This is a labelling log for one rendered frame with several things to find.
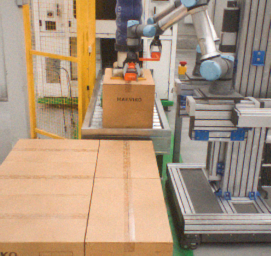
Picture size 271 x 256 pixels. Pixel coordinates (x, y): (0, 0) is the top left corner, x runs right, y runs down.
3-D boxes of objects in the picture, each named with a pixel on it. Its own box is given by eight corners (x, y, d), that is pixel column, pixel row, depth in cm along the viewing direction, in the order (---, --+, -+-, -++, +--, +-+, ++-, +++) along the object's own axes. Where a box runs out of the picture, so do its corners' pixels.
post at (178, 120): (171, 165, 362) (178, 65, 330) (178, 165, 362) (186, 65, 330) (172, 168, 356) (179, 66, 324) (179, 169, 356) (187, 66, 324)
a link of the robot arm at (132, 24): (135, 21, 231) (124, 20, 236) (134, 39, 235) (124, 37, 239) (142, 20, 237) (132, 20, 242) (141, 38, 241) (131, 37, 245)
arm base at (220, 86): (228, 89, 235) (230, 74, 231) (236, 95, 220) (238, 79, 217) (205, 89, 234) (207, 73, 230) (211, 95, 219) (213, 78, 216)
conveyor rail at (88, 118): (98, 83, 508) (98, 69, 502) (102, 83, 509) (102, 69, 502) (81, 151, 290) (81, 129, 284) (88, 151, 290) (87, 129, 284)
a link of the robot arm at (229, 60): (235, 76, 225) (238, 54, 221) (226, 80, 215) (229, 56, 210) (217, 73, 232) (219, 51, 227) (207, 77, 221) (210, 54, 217)
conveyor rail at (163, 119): (145, 84, 511) (146, 70, 505) (149, 84, 511) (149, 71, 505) (163, 152, 292) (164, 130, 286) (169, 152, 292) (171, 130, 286)
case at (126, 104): (105, 109, 347) (105, 68, 334) (147, 110, 348) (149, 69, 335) (102, 132, 290) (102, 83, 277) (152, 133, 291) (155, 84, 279)
